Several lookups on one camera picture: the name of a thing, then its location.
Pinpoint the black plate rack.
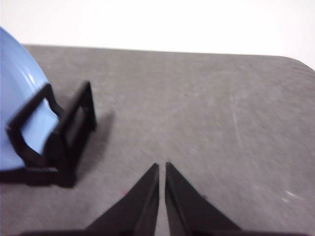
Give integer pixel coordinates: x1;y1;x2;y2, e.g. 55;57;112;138
0;80;97;189

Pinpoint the blue plate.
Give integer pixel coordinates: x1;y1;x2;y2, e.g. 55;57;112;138
0;26;59;172

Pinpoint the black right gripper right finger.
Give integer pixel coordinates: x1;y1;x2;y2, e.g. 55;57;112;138
164;161;243;236

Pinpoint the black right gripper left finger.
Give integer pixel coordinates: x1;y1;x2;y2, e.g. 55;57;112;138
86;163;160;236

